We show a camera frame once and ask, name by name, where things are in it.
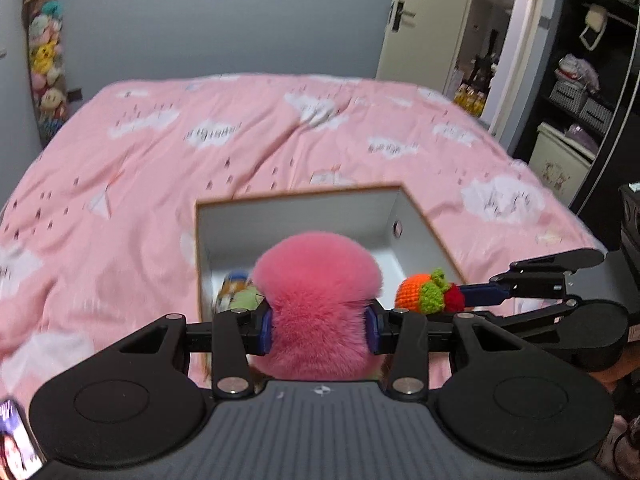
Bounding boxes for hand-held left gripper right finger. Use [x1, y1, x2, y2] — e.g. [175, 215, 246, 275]
[363, 305, 526, 397]

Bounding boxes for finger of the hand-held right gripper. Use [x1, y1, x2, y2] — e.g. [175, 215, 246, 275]
[462, 248, 607, 307]
[480, 297, 583, 337]

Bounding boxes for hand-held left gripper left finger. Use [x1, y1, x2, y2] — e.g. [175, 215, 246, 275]
[117, 307, 274, 397]

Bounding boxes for orange green red crochet toy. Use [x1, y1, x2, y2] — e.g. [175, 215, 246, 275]
[395, 268, 467, 315]

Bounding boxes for pink fluffy plush toy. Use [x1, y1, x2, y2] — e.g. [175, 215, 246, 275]
[250, 232, 385, 382]

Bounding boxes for orange-edged cardboard box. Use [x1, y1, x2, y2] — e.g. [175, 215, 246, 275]
[194, 185, 468, 391]

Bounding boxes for green small toy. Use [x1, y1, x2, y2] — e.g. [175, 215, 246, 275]
[231, 287, 266, 312]

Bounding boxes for yellow blue small toy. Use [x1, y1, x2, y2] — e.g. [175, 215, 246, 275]
[215, 270, 251, 319]

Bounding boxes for black speaker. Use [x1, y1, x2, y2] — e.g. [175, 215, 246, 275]
[617, 182, 640, 252]

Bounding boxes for cream storage bin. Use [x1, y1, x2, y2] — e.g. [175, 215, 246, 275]
[528, 122, 597, 207]

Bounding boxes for pink cloud-print blanket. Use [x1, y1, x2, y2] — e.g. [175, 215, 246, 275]
[0, 74, 608, 411]

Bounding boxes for row of yellow bottles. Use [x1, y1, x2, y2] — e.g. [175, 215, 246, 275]
[453, 84, 487, 117]

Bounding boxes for grey woven basket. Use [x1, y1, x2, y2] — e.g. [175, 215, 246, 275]
[580, 97, 614, 134]
[548, 80, 589, 114]

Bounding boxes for purple folded clothes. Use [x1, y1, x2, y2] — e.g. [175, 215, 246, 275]
[557, 53, 600, 92]

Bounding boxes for black shelf unit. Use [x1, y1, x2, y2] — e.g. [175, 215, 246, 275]
[515, 0, 640, 213]

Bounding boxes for smartphone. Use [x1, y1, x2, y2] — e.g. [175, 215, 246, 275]
[0, 397, 45, 480]

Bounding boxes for cream door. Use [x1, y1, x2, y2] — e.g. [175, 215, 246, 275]
[376, 0, 477, 92]

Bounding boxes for white hanging bag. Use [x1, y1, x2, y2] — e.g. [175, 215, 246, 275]
[579, 3, 609, 51]

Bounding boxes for hanging column of plush toys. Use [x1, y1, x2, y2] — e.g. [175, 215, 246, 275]
[22, 0, 69, 147]

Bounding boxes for white door frame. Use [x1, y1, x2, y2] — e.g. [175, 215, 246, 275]
[492, 0, 557, 153]

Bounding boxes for black door handle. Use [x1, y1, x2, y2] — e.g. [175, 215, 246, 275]
[388, 1, 417, 32]

